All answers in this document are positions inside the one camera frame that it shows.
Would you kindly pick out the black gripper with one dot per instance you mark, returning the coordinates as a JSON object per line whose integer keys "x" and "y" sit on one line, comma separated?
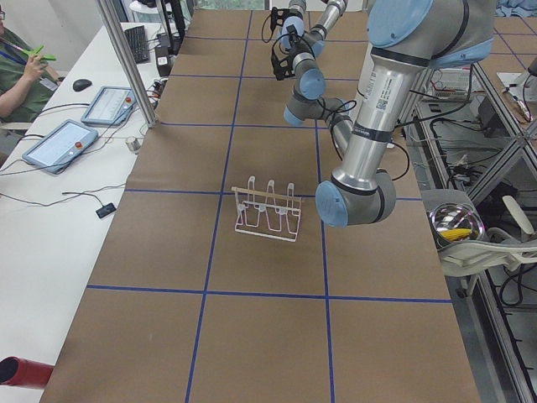
{"x": 288, "y": 13}
{"x": 280, "y": 64}

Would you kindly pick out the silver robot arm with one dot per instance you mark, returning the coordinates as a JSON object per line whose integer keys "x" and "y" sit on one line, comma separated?
{"x": 291, "y": 20}
{"x": 406, "y": 37}

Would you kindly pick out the black keyboard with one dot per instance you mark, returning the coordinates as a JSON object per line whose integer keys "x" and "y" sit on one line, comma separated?
{"x": 138, "y": 43}

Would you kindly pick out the small metal cylinder weight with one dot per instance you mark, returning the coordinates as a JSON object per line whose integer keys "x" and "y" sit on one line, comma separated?
{"x": 133, "y": 144}

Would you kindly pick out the upper teach pendant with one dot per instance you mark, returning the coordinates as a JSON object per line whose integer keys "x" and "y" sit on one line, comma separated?
{"x": 111, "y": 106}

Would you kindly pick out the teach pendant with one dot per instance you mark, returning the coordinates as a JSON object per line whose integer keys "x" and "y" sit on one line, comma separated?
{"x": 111, "y": 106}
{"x": 59, "y": 148}

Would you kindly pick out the black computer mouse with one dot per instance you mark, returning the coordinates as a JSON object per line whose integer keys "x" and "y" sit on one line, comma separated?
{"x": 80, "y": 85}

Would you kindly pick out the lower teach pendant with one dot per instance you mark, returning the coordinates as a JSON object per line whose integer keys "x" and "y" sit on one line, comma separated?
{"x": 59, "y": 148}

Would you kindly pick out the small black sensor puck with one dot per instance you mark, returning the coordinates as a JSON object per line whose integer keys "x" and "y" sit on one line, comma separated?
{"x": 105, "y": 210}

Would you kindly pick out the metal bowl with corn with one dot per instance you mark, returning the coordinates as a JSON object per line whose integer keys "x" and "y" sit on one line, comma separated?
{"x": 454, "y": 222}

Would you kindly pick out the person in green shirt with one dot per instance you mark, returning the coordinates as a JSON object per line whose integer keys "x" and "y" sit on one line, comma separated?
{"x": 27, "y": 81}

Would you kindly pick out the red cylinder bottle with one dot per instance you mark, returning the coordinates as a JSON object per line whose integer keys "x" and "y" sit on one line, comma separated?
{"x": 25, "y": 373}

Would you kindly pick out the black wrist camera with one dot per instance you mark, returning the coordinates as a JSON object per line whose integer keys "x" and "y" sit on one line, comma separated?
{"x": 288, "y": 30}

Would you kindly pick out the aluminium frame post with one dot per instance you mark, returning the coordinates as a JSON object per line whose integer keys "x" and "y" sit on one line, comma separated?
{"x": 125, "y": 57}

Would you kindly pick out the white wire cup holder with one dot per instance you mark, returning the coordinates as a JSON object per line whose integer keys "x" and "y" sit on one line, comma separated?
{"x": 267, "y": 213}

